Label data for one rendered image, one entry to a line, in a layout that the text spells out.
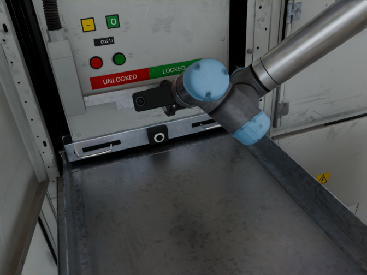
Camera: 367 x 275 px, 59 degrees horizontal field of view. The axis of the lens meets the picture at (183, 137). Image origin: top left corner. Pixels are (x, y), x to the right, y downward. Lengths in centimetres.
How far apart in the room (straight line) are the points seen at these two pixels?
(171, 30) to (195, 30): 7
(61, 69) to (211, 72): 35
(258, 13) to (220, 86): 42
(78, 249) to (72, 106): 32
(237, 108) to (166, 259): 34
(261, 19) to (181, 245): 63
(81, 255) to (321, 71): 86
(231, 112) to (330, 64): 59
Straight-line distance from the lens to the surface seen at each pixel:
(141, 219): 80
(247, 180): 89
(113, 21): 88
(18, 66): 86
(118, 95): 89
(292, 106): 112
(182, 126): 102
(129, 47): 90
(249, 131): 63
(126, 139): 99
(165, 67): 94
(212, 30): 96
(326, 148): 133
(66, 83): 79
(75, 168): 100
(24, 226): 89
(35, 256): 118
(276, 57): 71
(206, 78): 58
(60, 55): 78
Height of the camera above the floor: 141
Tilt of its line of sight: 32 degrees down
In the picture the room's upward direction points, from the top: 4 degrees counter-clockwise
